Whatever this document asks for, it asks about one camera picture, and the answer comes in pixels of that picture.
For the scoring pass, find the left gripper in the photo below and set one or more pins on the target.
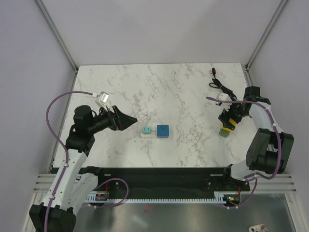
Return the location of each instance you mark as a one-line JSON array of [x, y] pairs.
[[119, 121]]

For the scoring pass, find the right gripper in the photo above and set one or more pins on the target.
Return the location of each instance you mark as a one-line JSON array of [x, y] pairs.
[[225, 117]]

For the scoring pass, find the yellow cube socket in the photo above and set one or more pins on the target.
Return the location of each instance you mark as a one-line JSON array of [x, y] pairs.
[[231, 124]]

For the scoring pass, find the green power strip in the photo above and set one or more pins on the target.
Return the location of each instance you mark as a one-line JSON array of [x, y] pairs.
[[224, 132]]

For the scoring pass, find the teal usb charger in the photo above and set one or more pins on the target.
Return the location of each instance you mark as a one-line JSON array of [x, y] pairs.
[[146, 130]]

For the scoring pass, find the white triangular power strip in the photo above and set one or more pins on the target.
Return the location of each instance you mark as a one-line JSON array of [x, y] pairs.
[[153, 122]]

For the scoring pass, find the blue cube socket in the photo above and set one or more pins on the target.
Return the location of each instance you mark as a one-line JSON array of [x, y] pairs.
[[162, 131]]

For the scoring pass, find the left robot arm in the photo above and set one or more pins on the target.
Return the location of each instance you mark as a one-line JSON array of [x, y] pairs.
[[58, 210]]

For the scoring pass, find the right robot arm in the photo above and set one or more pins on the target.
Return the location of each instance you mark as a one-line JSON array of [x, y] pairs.
[[270, 149]]

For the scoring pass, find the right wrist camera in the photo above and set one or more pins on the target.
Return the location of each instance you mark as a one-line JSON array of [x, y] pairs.
[[224, 97]]

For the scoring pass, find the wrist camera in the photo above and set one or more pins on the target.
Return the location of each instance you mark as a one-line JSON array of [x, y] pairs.
[[101, 99], [224, 97]]

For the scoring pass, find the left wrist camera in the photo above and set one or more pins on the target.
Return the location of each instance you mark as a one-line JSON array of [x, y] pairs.
[[101, 99]]

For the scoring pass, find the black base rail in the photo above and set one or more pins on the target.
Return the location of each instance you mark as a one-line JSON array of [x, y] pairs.
[[166, 182]]

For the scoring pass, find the white cable duct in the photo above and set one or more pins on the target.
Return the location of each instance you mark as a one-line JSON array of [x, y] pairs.
[[97, 198]]

